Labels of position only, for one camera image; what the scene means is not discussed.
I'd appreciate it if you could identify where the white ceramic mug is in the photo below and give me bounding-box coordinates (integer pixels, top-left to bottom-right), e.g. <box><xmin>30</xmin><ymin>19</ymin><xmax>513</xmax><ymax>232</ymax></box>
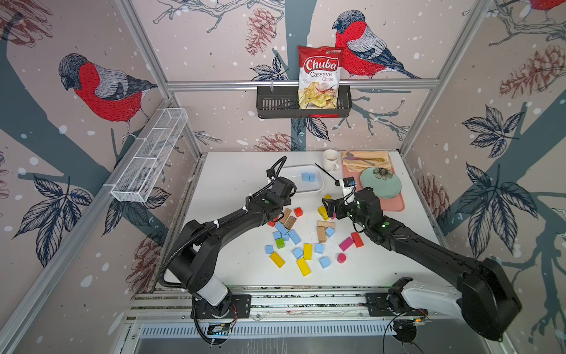
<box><xmin>323</xmin><ymin>149</ymin><xmax>340</xmax><ymax>172</ymax></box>

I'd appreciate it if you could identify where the white plastic tray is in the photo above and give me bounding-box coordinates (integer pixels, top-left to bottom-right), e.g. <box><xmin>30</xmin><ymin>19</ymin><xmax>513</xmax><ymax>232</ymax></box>
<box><xmin>279</xmin><ymin>165</ymin><xmax>324</xmax><ymax>194</ymax></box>

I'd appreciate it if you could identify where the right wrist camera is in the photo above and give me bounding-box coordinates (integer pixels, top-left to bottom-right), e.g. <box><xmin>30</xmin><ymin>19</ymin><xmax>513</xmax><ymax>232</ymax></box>
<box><xmin>340</xmin><ymin>177</ymin><xmax>356</xmax><ymax>195</ymax></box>

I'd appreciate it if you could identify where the iridescent cutlery on napkin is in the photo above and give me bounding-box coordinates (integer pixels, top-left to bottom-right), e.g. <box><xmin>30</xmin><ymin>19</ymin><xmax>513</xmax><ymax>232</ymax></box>
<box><xmin>343</xmin><ymin>152</ymin><xmax>386</xmax><ymax>163</ymax></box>

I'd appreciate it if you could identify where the red block right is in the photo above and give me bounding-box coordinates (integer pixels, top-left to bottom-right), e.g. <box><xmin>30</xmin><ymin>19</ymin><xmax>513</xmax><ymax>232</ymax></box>
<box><xmin>351</xmin><ymin>232</ymin><xmax>364</xmax><ymax>248</ymax></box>

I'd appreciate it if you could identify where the black spoon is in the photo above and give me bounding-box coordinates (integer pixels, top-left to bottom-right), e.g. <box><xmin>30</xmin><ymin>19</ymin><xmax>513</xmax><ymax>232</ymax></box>
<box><xmin>315</xmin><ymin>163</ymin><xmax>342</xmax><ymax>187</ymax></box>

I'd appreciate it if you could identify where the beige wooden block upright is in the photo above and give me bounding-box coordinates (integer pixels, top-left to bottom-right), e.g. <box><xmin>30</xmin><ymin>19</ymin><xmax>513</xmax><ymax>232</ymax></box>
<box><xmin>316</xmin><ymin>227</ymin><xmax>327</xmax><ymax>243</ymax></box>

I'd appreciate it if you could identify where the dark wooden block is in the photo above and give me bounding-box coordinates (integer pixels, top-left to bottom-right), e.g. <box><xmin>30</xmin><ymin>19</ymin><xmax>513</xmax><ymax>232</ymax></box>
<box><xmin>284</xmin><ymin>216</ymin><xmax>296</xmax><ymax>230</ymax></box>

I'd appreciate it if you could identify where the black wall basket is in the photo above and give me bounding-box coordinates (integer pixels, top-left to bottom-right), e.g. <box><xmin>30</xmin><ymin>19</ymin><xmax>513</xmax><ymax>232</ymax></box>
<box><xmin>256</xmin><ymin>86</ymin><xmax>352</xmax><ymax>119</ymax></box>

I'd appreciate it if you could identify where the magenta long block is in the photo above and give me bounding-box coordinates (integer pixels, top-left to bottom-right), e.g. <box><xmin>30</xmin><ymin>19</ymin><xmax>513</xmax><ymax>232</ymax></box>
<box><xmin>339</xmin><ymin>237</ymin><xmax>355</xmax><ymax>252</ymax></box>

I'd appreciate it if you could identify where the yellow folded napkin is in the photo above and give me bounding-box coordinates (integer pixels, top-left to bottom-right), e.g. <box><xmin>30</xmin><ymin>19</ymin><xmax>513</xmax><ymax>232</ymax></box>
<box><xmin>342</xmin><ymin>150</ymin><xmax>392</xmax><ymax>172</ymax></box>

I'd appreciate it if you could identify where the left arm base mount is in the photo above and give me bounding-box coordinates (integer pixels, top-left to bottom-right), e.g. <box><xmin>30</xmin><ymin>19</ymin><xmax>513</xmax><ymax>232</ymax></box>
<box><xmin>190</xmin><ymin>292</ymin><xmax>251</xmax><ymax>320</ymax></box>

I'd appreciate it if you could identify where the long yellow block bottom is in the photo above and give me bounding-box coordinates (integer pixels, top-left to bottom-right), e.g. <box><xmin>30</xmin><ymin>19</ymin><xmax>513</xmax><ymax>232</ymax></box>
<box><xmin>296</xmin><ymin>258</ymin><xmax>311</xmax><ymax>277</ymax></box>

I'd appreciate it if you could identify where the white wire basket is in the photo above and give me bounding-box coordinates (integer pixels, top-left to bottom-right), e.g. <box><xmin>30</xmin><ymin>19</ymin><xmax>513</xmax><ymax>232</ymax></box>
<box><xmin>111</xmin><ymin>108</ymin><xmax>188</xmax><ymax>203</ymax></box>

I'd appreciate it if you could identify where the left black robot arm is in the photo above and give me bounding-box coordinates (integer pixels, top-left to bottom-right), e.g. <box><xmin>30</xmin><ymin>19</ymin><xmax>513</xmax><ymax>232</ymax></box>
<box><xmin>157</xmin><ymin>177</ymin><xmax>296</xmax><ymax>317</ymax></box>

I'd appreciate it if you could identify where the yellow block middle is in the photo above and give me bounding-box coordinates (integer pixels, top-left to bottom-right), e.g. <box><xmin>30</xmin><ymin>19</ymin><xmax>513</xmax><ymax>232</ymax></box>
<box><xmin>303</xmin><ymin>243</ymin><xmax>312</xmax><ymax>260</ymax></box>

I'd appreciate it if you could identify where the blue cube bottom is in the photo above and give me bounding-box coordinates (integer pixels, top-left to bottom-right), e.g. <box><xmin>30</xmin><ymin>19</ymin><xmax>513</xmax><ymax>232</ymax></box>
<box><xmin>319</xmin><ymin>257</ymin><xmax>331</xmax><ymax>269</ymax></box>

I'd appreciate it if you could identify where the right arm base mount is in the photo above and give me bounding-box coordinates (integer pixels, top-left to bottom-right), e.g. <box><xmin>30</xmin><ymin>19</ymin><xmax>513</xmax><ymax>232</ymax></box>
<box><xmin>365</xmin><ymin>292</ymin><xmax>428</xmax><ymax>317</ymax></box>

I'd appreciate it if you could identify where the Chuba cassava chips bag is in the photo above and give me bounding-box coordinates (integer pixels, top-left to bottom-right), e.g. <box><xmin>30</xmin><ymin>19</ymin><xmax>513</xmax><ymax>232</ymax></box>
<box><xmin>298</xmin><ymin>46</ymin><xmax>343</xmax><ymax>111</ymax></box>

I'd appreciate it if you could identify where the blue block cluster piece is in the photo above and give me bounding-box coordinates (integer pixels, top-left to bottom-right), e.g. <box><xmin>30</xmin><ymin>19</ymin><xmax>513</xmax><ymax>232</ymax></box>
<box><xmin>275</xmin><ymin>222</ymin><xmax>288</xmax><ymax>235</ymax></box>

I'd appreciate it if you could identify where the light wooden block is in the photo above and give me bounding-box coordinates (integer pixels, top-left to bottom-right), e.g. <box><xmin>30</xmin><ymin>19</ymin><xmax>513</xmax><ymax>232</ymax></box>
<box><xmin>280</xmin><ymin>208</ymin><xmax>291</xmax><ymax>224</ymax></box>

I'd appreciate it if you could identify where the green flower plate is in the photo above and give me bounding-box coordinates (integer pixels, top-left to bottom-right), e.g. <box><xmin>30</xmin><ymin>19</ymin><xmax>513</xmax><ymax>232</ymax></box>
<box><xmin>360</xmin><ymin>168</ymin><xmax>402</xmax><ymax>199</ymax></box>

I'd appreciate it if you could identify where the yellow block lower left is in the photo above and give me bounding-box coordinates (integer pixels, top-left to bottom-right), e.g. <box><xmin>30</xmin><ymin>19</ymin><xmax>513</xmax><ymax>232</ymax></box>
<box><xmin>270</xmin><ymin>252</ymin><xmax>285</xmax><ymax>268</ymax></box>

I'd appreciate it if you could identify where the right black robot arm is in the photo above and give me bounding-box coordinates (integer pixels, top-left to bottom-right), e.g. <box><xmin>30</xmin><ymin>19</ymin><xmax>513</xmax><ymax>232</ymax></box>
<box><xmin>322</xmin><ymin>187</ymin><xmax>523</xmax><ymax>341</ymax></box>

